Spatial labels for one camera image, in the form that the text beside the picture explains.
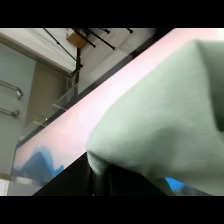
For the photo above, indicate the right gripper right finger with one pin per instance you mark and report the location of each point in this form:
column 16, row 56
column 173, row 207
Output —
column 130, row 183

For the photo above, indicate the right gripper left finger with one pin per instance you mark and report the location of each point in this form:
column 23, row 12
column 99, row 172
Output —
column 73, row 180

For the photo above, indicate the pale green shirt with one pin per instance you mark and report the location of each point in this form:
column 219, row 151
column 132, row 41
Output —
column 160, row 116

